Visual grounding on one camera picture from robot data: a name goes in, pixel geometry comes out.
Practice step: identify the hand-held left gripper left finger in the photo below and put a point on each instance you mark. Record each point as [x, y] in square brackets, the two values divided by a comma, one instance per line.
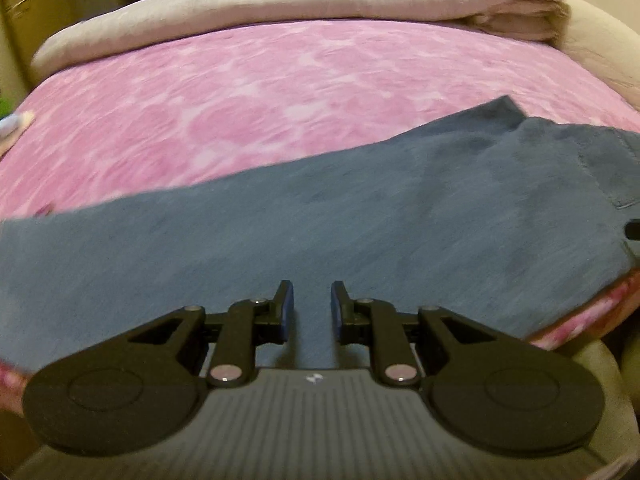
[285, 316]

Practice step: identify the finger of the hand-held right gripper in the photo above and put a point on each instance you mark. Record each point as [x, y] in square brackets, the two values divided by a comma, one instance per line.
[634, 230]

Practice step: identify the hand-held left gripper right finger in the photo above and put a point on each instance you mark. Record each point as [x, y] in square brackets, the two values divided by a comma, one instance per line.
[337, 312]

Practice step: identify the blue denim jeans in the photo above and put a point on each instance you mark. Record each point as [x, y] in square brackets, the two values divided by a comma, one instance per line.
[300, 220]

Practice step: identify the pink floral fleece blanket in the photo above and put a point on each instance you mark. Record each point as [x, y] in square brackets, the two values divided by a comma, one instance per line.
[225, 110]

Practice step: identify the beige quilted duvet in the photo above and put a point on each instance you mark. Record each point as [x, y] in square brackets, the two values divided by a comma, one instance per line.
[250, 5]

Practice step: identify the cream wardrobe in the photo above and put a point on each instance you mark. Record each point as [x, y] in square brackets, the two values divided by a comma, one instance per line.
[60, 5]

